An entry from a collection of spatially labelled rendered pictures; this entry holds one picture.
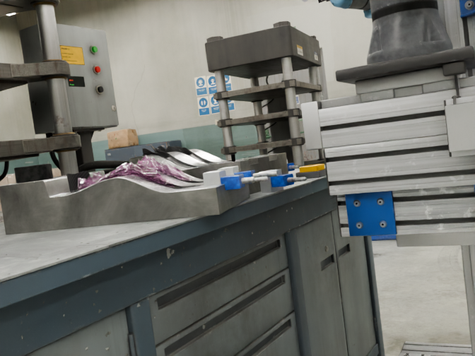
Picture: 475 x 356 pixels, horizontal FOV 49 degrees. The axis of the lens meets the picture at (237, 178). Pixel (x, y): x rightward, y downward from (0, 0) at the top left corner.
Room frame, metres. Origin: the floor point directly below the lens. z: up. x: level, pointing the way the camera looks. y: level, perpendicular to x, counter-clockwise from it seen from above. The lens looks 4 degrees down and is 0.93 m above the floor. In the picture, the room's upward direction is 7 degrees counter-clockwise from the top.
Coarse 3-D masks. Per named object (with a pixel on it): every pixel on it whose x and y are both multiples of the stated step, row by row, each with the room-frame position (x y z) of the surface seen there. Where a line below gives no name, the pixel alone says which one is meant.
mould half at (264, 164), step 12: (144, 156) 1.49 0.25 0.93; (156, 156) 1.52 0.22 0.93; (180, 156) 1.57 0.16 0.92; (204, 156) 1.64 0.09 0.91; (264, 156) 1.43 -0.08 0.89; (180, 168) 1.46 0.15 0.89; (192, 168) 1.40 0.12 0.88; (204, 168) 1.38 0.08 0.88; (216, 168) 1.36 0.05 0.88; (240, 168) 1.32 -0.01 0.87; (252, 168) 1.37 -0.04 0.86; (264, 168) 1.43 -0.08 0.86; (276, 168) 1.48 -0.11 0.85; (252, 192) 1.36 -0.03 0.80
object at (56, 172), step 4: (52, 168) 5.47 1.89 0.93; (56, 168) 4.97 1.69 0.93; (52, 172) 4.92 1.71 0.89; (56, 172) 4.97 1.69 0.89; (60, 172) 5.03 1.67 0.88; (8, 176) 4.90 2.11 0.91; (12, 176) 4.89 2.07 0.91; (56, 176) 4.96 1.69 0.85; (4, 180) 4.92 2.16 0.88; (8, 180) 4.90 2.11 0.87; (12, 180) 4.89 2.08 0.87; (0, 184) 4.94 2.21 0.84; (4, 184) 4.92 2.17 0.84; (0, 200) 4.94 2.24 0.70; (0, 204) 4.95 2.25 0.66; (0, 208) 4.96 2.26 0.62
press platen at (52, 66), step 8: (0, 64) 1.71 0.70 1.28; (8, 64) 1.73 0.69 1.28; (16, 64) 1.74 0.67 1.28; (24, 64) 1.75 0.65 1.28; (32, 64) 1.76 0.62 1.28; (40, 64) 1.77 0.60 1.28; (48, 64) 1.78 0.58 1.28; (56, 64) 1.79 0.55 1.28; (64, 64) 1.81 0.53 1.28; (0, 72) 1.70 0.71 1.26; (8, 72) 1.73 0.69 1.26; (16, 72) 1.74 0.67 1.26; (24, 72) 1.75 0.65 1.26; (32, 72) 1.76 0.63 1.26; (40, 72) 1.77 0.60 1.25; (48, 72) 1.78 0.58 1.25; (56, 72) 1.79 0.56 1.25; (64, 72) 1.80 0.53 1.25; (16, 80) 1.78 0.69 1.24; (24, 80) 1.80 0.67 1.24; (32, 80) 1.82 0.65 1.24; (40, 80) 1.87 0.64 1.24
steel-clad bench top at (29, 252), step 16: (272, 192) 1.33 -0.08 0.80; (0, 224) 1.43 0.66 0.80; (128, 224) 1.07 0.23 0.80; (144, 224) 1.03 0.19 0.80; (160, 224) 1.00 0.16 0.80; (176, 224) 0.98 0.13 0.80; (0, 240) 1.07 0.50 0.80; (16, 240) 1.04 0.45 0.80; (32, 240) 1.01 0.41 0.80; (48, 240) 0.98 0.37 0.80; (64, 240) 0.95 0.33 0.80; (80, 240) 0.92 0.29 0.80; (96, 240) 0.90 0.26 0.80; (112, 240) 0.88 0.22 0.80; (128, 240) 0.87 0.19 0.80; (0, 256) 0.86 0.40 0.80; (16, 256) 0.84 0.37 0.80; (32, 256) 0.82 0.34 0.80; (48, 256) 0.80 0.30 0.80; (64, 256) 0.78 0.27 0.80; (0, 272) 0.72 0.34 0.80; (16, 272) 0.70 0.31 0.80
